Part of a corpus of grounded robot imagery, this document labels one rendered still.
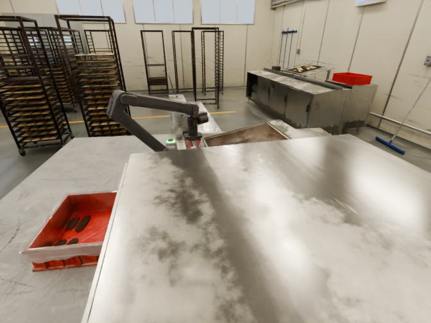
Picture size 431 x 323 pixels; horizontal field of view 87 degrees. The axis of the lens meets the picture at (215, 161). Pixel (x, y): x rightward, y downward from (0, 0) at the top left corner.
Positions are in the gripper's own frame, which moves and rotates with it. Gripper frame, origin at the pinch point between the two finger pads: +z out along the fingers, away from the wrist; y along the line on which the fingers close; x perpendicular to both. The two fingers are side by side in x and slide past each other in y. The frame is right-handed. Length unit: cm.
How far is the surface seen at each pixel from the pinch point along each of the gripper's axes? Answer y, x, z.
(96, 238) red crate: 46, 52, 10
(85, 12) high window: 204, -700, -129
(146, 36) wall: 46, -700, -70
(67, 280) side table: 51, 68, 11
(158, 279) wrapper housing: 17, 110, -38
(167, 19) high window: -22, -699, -114
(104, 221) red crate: 45, 42, 10
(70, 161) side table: 78, -23, 11
